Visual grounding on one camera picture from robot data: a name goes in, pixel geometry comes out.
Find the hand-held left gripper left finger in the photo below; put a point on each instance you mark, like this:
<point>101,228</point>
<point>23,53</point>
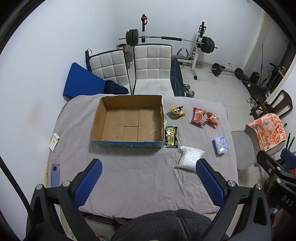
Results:
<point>89,183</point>

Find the cardboard box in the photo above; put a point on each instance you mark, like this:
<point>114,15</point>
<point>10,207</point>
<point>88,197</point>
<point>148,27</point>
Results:
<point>129,122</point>

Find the brown wooden chair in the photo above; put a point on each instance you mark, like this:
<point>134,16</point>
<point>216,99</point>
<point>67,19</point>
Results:
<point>281,102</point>

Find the grey padded chair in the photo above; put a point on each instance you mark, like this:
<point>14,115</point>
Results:
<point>245,148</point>

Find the white barbell rack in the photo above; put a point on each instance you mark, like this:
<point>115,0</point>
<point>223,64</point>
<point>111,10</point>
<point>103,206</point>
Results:
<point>197,53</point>

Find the dark grey fleece garment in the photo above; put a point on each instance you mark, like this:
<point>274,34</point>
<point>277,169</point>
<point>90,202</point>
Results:
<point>161,226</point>

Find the small chrome dumbbell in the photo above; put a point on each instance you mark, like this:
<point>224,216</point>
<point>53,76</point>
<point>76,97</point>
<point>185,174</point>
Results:
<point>190,93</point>
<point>187,87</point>

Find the short barbell with black plates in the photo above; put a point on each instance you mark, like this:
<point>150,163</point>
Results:
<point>227,72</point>

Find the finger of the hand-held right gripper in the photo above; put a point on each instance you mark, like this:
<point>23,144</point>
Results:
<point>288,155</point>
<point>270,165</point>

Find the light blue tissue packet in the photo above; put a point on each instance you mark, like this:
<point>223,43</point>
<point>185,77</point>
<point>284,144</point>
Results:
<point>220,144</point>

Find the red snack packet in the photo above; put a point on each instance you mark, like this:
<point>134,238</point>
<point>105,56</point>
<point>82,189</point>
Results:
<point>198,116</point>

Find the dark blue garment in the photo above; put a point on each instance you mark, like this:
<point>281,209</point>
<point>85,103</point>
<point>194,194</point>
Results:
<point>115,88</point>

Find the small white carton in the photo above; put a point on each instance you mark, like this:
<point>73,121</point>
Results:
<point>54,142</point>

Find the black and blue folded frame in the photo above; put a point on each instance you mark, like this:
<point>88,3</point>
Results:
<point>87,59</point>

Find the orange panda snack packet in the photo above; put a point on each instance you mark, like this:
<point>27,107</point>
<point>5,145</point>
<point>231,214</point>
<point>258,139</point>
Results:
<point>212,118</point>

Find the yellow panda snack packet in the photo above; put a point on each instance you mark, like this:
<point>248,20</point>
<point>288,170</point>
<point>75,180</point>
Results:
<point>177,112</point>

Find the white soft plastic packet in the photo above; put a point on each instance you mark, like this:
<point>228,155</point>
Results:
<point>190,158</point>

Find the white quilted chair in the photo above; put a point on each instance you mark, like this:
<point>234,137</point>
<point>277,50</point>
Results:
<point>110,67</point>
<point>152,69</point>

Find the blue smartphone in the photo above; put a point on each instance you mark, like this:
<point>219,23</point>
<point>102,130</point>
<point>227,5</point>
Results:
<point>55,175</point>

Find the black speaker box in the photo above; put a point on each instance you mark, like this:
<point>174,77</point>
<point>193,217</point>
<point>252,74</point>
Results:
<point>254,77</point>

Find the blue foam mat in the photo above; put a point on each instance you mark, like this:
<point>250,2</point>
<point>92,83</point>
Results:
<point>83,84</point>

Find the black wipes packet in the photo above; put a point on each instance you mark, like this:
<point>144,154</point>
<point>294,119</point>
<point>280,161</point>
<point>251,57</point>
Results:
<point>170,137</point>

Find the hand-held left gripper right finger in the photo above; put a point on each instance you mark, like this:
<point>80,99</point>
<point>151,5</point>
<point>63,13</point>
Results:
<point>209,183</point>

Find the grey table cloth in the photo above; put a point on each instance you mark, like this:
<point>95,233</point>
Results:
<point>138,180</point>

